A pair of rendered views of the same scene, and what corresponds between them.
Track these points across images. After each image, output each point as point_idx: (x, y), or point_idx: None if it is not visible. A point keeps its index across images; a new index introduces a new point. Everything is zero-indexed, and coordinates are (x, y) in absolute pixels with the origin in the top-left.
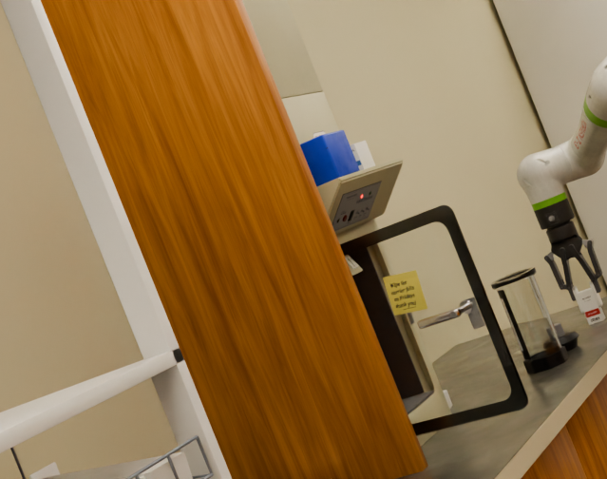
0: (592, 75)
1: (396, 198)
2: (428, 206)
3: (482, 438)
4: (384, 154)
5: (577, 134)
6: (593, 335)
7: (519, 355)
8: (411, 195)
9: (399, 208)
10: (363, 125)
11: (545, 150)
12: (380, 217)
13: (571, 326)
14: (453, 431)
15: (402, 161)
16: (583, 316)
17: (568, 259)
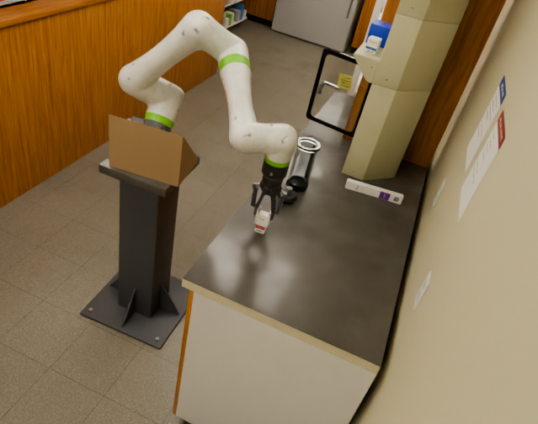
0: (246, 45)
1: (458, 268)
2: (439, 353)
3: (324, 140)
4: (487, 230)
5: (253, 102)
6: (268, 205)
7: (312, 226)
8: (453, 304)
9: (452, 276)
10: (510, 176)
11: (274, 124)
12: (455, 241)
13: (275, 246)
14: (338, 156)
15: (354, 55)
16: (263, 262)
17: (270, 198)
